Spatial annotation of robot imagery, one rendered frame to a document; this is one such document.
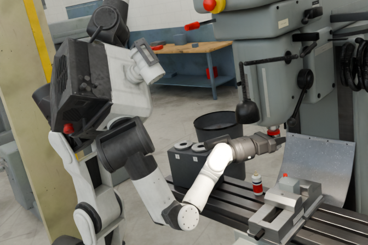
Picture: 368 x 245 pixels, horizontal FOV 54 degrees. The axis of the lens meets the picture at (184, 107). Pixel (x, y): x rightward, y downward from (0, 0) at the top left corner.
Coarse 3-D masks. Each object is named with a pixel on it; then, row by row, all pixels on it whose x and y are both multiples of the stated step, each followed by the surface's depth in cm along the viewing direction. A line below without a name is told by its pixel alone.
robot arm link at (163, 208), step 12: (156, 168) 106; (132, 180) 106; (144, 180) 104; (156, 180) 105; (144, 192) 105; (156, 192) 105; (168, 192) 107; (156, 204) 105; (168, 204) 107; (180, 204) 108; (156, 216) 107; (168, 216) 105; (180, 216) 107; (192, 216) 109; (180, 228) 107; (192, 228) 109
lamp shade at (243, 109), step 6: (240, 102) 107; (246, 102) 106; (252, 102) 106; (240, 108) 105; (246, 108) 104; (252, 108) 105; (240, 114) 105; (246, 114) 104; (252, 114) 104; (258, 114) 106; (240, 120) 106; (246, 120) 105; (252, 120) 105; (258, 120) 106
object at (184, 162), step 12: (180, 144) 172; (192, 144) 169; (168, 156) 170; (180, 156) 166; (192, 156) 162; (204, 156) 158; (180, 168) 169; (192, 168) 164; (180, 180) 171; (192, 180) 167
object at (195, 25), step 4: (208, 20) 116; (212, 20) 118; (188, 24) 110; (192, 24) 111; (196, 24) 111; (200, 24) 114; (204, 24) 115; (188, 28) 110; (192, 28) 111; (196, 28) 112
